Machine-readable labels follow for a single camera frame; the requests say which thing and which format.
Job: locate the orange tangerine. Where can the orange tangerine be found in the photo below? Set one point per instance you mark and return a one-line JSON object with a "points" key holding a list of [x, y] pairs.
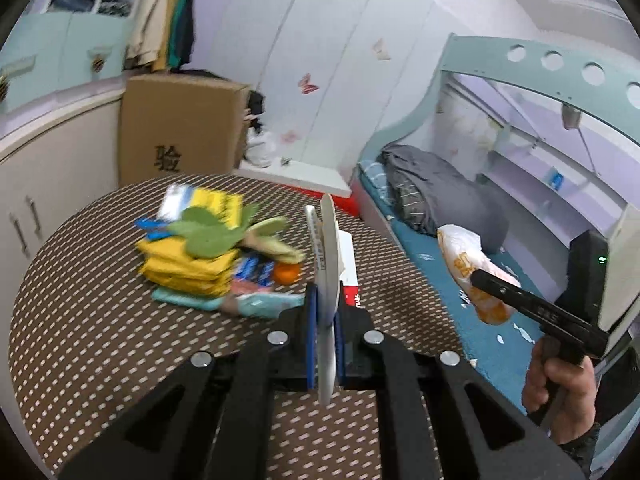
{"points": [[287, 273]]}

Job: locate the beige hanging jacket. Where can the beige hanging jacket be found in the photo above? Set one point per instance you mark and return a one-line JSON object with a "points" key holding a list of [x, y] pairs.
{"points": [[152, 20]]}

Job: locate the small grey wall fixture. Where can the small grey wall fixture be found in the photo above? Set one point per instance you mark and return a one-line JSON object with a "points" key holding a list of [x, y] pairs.
{"points": [[571, 116]]}

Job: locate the olive fabric piece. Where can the olive fabric piece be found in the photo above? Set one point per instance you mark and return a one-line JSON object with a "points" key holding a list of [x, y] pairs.
{"points": [[272, 250]]}

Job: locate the white paper plate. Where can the white paper plate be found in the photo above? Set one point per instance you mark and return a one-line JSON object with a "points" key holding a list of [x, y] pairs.
{"points": [[328, 260]]}

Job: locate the teal flat packet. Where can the teal flat packet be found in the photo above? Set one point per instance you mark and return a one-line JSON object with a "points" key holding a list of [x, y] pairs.
{"points": [[260, 305]]}

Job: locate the large cardboard box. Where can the large cardboard box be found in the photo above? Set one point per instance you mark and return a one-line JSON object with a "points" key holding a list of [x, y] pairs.
{"points": [[175, 120]]}

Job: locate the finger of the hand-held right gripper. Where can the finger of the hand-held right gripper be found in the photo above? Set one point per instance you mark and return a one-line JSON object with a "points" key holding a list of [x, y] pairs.
{"points": [[525, 302]]}

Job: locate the green leaf-shaped plush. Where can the green leaf-shaped plush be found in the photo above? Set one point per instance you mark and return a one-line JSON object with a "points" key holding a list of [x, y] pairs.
{"points": [[210, 235]]}

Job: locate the black bag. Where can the black bag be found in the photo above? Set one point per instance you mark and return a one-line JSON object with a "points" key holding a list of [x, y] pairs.
{"points": [[256, 107]]}

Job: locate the blue candy wrapper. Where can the blue candy wrapper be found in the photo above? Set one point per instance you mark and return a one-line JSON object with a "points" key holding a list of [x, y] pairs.
{"points": [[255, 271], [152, 227]]}

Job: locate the red and white bed step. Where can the red and white bed step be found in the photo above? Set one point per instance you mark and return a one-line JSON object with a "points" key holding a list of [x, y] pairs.
{"points": [[300, 177]]}

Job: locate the white bedside shelf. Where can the white bedside shelf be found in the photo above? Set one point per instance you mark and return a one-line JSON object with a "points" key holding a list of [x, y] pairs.
{"points": [[530, 155]]}

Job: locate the beige butterfly wall sticker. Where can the beige butterfly wall sticker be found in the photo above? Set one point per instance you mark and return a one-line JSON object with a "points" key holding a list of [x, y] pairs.
{"points": [[380, 50]]}

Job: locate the yellow padded packet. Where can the yellow padded packet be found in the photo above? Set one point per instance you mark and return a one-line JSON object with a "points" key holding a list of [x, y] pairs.
{"points": [[185, 282], [165, 252]]}

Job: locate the bed with blue sheet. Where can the bed with blue sheet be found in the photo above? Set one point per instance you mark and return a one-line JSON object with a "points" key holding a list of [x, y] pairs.
{"points": [[430, 280]]}

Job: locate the teal drawer cabinet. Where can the teal drawer cabinet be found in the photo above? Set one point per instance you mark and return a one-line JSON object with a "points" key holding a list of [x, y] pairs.
{"points": [[60, 50]]}

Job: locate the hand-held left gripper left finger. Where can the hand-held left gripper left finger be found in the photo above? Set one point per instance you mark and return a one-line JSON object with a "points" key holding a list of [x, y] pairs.
{"points": [[312, 340]]}

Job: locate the small blue box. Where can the small blue box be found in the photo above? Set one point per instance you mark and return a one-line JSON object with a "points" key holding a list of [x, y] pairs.
{"points": [[556, 178]]}

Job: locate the dark hanging garment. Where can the dark hanging garment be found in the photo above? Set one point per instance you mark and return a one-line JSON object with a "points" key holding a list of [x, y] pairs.
{"points": [[188, 30]]}

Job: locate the white base cabinet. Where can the white base cabinet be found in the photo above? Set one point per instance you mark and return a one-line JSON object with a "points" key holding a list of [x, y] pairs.
{"points": [[60, 170]]}

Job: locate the grey pillow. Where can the grey pillow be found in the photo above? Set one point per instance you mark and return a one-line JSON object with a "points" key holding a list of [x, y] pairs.
{"points": [[440, 195]]}

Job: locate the teal bed frame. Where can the teal bed frame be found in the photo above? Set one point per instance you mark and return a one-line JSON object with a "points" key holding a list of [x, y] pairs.
{"points": [[480, 55]]}

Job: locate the pink butterfly wall sticker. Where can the pink butterfly wall sticker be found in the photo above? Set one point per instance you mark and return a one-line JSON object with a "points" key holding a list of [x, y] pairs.
{"points": [[308, 84]]}

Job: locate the white and orange plastic bag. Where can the white and orange plastic bag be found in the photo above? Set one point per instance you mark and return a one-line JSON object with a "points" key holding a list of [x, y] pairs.
{"points": [[465, 260]]}

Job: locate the light blue patterned pillow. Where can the light blue patterned pillow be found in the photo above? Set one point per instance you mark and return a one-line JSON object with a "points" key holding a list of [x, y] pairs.
{"points": [[375, 180]]}

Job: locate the white box with red edge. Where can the white box with red edge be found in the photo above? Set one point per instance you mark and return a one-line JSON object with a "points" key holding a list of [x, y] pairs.
{"points": [[350, 265]]}

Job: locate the green hanging garment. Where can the green hanging garment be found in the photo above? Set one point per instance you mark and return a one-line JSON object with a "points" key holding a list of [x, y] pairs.
{"points": [[179, 25]]}

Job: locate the person's right hand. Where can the person's right hand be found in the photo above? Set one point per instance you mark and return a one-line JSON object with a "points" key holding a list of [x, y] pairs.
{"points": [[580, 400]]}

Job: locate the person's right forearm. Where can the person's right forearm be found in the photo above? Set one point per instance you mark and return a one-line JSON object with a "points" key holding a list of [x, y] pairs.
{"points": [[580, 447]]}

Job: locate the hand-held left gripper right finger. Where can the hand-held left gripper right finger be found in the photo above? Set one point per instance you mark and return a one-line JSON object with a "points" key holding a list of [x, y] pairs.
{"points": [[339, 350]]}

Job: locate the pale pink butterfly sticker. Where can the pale pink butterfly sticker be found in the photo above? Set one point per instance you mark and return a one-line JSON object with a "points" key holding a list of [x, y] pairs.
{"points": [[289, 136]]}

